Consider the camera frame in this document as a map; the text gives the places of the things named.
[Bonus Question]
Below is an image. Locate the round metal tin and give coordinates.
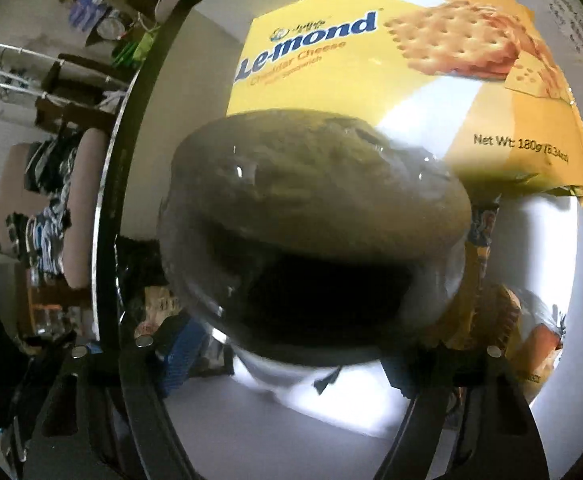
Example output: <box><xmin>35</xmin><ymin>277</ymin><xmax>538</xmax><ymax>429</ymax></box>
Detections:
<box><xmin>96</xmin><ymin>10</ymin><xmax>127</xmax><ymax>40</ymax></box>

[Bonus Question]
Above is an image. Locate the grey storage box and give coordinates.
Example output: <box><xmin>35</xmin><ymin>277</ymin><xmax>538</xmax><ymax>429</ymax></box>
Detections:
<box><xmin>91</xmin><ymin>0</ymin><xmax>583</xmax><ymax>480</ymax></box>

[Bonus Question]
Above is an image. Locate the yellow cracker packet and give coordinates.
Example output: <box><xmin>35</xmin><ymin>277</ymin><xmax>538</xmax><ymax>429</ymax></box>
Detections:
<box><xmin>226</xmin><ymin>0</ymin><xmax>583</xmax><ymax>208</ymax></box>

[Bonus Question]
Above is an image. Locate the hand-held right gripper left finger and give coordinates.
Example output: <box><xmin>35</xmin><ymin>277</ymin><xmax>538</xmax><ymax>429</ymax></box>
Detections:
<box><xmin>21</xmin><ymin>315</ymin><xmax>207</xmax><ymax>480</ymax></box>

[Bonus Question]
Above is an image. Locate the pile of clothes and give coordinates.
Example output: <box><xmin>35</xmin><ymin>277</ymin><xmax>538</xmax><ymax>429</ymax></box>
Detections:
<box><xmin>6</xmin><ymin>137</ymin><xmax>79</xmax><ymax>276</ymax></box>

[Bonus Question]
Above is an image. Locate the white coat rack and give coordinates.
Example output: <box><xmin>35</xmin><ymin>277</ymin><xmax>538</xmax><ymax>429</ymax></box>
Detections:
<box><xmin>0</xmin><ymin>34</ymin><xmax>129</xmax><ymax>98</ymax></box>

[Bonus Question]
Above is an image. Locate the brown armchair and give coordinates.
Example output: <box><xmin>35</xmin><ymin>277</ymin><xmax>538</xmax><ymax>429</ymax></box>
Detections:
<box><xmin>0</xmin><ymin>127</ymin><xmax>112</xmax><ymax>291</ymax></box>

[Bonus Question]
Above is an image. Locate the dark wooden shelf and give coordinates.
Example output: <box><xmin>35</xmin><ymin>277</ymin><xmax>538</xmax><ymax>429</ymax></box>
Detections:
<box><xmin>36</xmin><ymin>55</ymin><xmax>122</xmax><ymax>131</ymax></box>

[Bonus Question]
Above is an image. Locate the small orange snack packet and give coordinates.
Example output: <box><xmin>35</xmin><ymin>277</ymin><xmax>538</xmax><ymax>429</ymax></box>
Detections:
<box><xmin>501</xmin><ymin>285</ymin><xmax>569</xmax><ymax>386</ymax></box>

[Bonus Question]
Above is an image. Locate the clear cookie jar black lid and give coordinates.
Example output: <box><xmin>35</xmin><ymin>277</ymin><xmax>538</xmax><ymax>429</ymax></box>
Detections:
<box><xmin>156</xmin><ymin>108</ymin><xmax>475</xmax><ymax>366</ymax></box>

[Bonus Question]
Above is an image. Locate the gold snack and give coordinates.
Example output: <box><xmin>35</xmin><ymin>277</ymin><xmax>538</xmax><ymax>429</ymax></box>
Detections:
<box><xmin>464</xmin><ymin>199</ymin><xmax>502</xmax><ymax>351</ymax></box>

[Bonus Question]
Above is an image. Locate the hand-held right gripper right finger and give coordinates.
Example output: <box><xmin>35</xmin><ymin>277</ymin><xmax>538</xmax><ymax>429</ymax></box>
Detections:
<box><xmin>371</xmin><ymin>345</ymin><xmax>547</xmax><ymax>480</ymax></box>

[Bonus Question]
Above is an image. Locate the green bag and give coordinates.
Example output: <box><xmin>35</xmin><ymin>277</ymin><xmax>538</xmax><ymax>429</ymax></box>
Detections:
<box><xmin>114</xmin><ymin>32</ymin><xmax>154</xmax><ymax>63</ymax></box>

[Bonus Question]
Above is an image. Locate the stack of blue packs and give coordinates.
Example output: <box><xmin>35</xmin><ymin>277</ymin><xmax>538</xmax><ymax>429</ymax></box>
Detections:
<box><xmin>68</xmin><ymin>0</ymin><xmax>107</xmax><ymax>28</ymax></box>

